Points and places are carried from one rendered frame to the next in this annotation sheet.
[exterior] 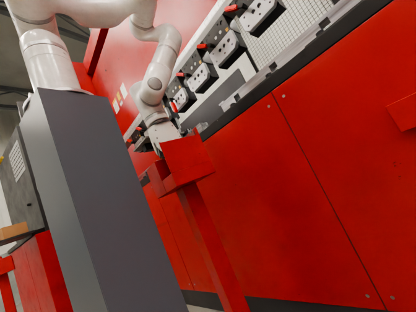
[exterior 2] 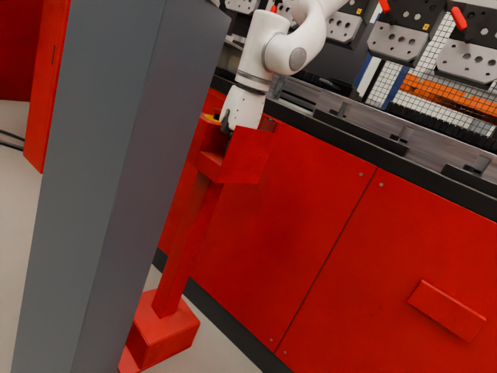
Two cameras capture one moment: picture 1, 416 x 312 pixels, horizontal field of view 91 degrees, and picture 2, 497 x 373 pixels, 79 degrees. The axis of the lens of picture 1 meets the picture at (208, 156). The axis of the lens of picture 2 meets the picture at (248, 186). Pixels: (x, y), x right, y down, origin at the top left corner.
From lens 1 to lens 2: 0.39 m
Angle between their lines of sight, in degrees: 32
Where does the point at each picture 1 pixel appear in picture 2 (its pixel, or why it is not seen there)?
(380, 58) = (462, 253)
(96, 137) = (186, 86)
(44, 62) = not seen: outside the picture
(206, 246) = (189, 236)
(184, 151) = (250, 149)
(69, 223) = (95, 177)
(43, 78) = not seen: outside the picture
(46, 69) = not seen: outside the picture
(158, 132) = (244, 105)
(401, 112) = (422, 294)
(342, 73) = (433, 229)
